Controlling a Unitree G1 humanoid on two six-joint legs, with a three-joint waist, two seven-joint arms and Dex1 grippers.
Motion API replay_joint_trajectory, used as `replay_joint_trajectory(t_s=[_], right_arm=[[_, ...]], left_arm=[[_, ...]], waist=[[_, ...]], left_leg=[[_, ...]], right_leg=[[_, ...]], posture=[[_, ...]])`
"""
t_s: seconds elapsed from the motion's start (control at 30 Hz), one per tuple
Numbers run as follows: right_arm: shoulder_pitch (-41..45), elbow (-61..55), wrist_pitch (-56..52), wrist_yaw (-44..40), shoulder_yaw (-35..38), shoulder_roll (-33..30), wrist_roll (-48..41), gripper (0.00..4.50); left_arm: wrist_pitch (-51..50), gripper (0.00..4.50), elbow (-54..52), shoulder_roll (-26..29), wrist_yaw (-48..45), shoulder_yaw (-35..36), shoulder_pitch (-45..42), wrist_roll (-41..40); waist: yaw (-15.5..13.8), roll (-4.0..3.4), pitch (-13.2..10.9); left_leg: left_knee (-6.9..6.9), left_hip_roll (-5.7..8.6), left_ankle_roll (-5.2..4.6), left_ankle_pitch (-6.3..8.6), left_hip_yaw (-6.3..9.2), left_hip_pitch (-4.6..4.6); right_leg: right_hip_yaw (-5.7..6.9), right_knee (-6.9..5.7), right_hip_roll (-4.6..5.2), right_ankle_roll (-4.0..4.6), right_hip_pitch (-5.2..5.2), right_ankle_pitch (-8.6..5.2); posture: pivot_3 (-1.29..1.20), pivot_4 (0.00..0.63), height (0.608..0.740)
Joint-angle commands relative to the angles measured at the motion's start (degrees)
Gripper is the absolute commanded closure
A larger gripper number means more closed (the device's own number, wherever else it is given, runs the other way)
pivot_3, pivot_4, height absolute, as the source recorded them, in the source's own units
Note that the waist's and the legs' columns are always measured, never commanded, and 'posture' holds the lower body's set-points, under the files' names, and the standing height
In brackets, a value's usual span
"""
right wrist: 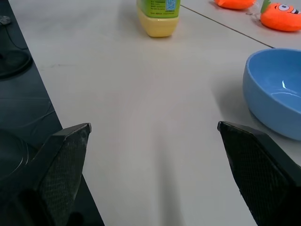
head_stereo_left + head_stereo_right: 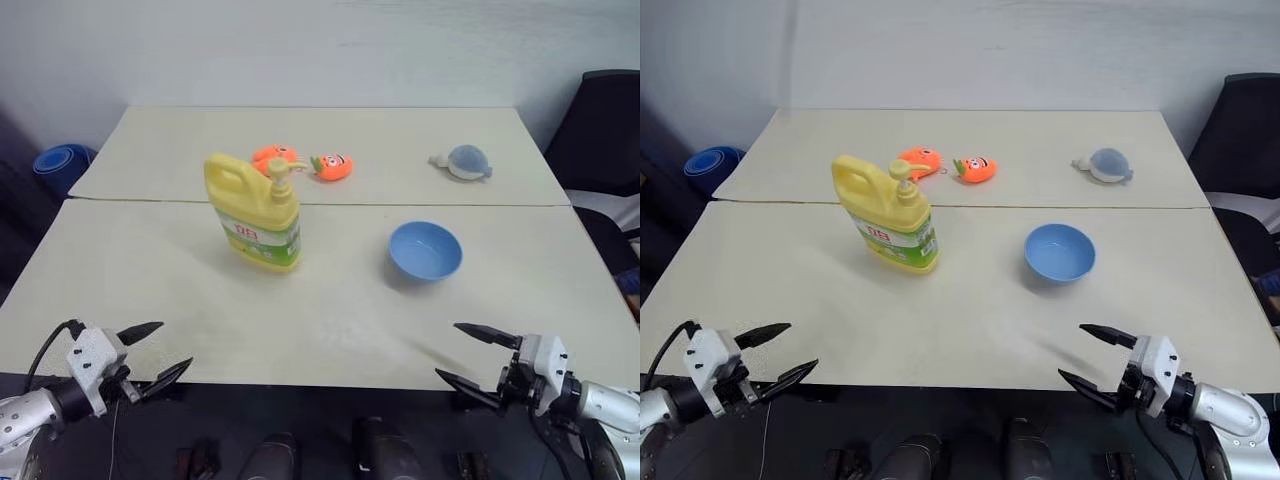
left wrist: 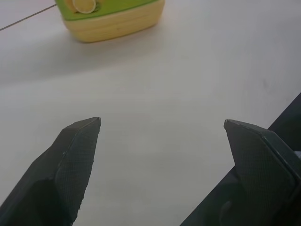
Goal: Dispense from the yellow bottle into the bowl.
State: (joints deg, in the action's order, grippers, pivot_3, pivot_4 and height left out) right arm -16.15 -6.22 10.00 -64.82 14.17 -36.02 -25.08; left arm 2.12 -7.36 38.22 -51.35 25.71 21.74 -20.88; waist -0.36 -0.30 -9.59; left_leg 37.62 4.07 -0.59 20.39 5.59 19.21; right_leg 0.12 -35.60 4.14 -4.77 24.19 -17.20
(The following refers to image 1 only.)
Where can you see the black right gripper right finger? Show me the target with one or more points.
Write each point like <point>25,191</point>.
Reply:
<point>258,174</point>

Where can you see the yellow bottle with green label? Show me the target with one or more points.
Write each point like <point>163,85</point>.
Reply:
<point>158,17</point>

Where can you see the dark round stand base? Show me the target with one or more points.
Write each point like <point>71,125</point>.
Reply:
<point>10,155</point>

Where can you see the orange carrot plush toy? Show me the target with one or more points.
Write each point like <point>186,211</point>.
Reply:
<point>281,16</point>

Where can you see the blue bowl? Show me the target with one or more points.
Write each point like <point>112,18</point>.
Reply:
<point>275,94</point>

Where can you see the black round floor base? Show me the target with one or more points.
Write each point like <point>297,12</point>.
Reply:
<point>11,63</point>

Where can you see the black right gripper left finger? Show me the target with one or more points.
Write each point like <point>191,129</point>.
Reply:
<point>56,169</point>

